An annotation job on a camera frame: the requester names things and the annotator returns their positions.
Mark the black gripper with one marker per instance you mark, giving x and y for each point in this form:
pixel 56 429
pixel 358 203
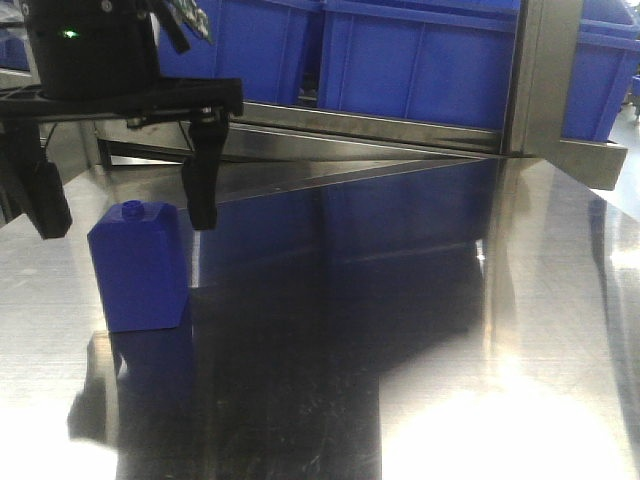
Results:
pixel 98 59

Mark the blue bottle part without cap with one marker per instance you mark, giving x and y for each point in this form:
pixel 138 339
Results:
pixel 139 264

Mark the blue plastic bin left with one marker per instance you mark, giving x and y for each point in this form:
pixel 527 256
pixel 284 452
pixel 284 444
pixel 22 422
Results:
pixel 263 43

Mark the blue plastic bin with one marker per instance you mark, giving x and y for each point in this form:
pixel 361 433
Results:
pixel 263 43
pixel 606 59
pixel 440 62

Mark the blue plastic bin middle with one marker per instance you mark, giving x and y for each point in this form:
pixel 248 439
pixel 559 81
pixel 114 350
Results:
pixel 440 62

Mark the blue plastic bin right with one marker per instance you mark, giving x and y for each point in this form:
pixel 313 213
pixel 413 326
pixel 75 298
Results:
pixel 606 59

